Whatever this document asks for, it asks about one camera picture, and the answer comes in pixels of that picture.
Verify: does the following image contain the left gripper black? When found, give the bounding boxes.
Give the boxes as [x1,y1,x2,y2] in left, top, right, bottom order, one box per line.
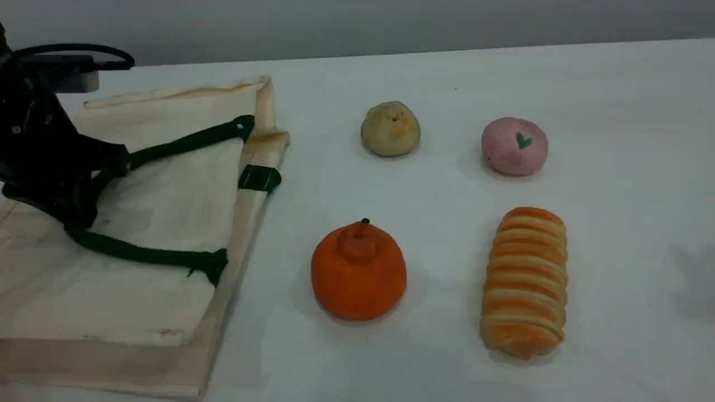
[0,60,132,228]

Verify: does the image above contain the white canvas handbag green handles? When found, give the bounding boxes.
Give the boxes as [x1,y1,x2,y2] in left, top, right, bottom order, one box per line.
[0,75,291,400]

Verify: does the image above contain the beige round egg yolk pastry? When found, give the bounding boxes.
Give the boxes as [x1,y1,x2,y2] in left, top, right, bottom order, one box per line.
[360,100,422,158]

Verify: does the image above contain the pink round pastry green leaf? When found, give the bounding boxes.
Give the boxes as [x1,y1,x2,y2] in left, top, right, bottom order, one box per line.
[482,116,549,177]

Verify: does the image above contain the orange tangerine shaped bread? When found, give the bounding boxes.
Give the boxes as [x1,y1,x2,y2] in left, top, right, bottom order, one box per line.
[311,218,408,322]

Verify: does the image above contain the long striped golden bread roll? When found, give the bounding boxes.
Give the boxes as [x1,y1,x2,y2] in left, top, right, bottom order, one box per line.
[479,207,569,361]

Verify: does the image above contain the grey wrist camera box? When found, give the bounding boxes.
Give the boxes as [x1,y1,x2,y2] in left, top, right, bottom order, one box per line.
[21,55,100,93]

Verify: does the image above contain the black camera cable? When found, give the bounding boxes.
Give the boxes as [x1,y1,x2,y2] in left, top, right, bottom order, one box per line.
[11,44,136,71]

